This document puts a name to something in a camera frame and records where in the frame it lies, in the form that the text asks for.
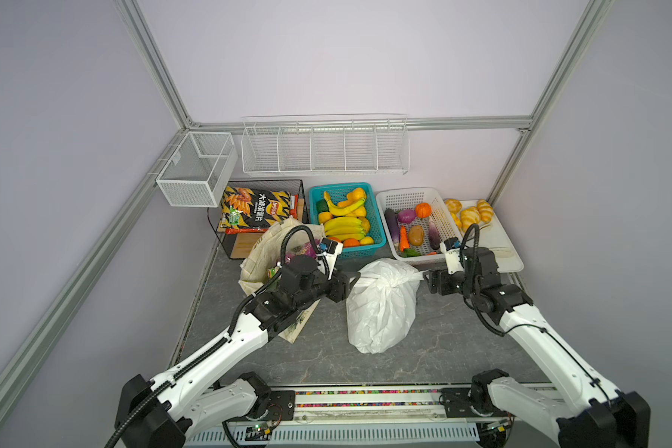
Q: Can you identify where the white plastic grocery bag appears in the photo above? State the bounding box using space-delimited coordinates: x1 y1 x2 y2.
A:
346 259 423 354

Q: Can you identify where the cream canvas tote bag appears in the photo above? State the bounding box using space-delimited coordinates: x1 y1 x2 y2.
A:
239 218 320 343

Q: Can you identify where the purple snack bag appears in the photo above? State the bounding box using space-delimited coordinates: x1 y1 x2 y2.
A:
285 242 318 264

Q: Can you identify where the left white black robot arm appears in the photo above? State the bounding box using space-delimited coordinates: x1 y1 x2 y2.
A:
106 225 359 447

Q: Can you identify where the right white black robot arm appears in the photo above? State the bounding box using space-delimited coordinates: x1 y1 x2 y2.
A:
424 224 651 447

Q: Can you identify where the small striped purple eggplant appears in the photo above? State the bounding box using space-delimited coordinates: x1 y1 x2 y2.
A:
427 218 442 251

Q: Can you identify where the yellow banana bunch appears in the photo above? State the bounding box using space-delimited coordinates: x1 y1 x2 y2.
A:
323 217 370 240

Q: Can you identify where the orange carrot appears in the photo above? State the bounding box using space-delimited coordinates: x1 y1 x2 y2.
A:
399 225 410 252

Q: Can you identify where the brown potato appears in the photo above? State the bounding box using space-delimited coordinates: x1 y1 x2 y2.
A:
408 225 425 246

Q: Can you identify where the white plastic vegetable basket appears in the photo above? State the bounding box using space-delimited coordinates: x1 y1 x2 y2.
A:
376 187 461 266

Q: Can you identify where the teal plastic fruit basket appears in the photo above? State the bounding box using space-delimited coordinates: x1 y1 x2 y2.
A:
308 182 386 259

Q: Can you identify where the white tray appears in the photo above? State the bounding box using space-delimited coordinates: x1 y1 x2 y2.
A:
449 199 525 274

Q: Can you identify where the croissant middle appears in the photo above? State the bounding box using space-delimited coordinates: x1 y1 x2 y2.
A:
459 207 481 231

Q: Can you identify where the croissant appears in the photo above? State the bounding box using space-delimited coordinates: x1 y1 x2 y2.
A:
459 207 481 231
476 200 494 223
444 198 462 214

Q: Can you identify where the single yellow banana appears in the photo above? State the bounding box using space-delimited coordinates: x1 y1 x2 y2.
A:
323 189 367 217

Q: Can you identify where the purple red onion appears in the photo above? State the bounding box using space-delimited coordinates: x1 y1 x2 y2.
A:
397 209 417 225

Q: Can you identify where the dark purple eggplant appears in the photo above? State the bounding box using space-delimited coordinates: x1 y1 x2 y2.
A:
384 208 401 248

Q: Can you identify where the croissant top left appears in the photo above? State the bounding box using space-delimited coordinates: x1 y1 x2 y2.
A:
444 198 462 214

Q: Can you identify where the croissant right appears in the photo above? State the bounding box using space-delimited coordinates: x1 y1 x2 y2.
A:
476 200 494 223

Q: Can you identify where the black yellow chips bag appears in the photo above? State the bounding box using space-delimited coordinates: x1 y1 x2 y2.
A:
220 186 292 233

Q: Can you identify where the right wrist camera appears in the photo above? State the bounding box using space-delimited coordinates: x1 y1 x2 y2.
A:
440 237 464 274

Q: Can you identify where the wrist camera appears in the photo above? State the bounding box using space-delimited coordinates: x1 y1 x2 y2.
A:
440 237 464 274
318 238 343 279

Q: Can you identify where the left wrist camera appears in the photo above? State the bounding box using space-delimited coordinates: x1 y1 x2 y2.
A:
318 238 343 279

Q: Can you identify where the black wire wooden shelf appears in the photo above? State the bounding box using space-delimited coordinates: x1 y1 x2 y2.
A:
206 179 307 259

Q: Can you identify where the white wire wall rack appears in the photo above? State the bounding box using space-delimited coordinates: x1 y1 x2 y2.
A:
241 114 411 175

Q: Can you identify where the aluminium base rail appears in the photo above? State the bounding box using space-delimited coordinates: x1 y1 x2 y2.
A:
122 382 623 448

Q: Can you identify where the white mesh wall basket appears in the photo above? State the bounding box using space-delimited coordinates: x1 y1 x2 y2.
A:
157 132 238 208

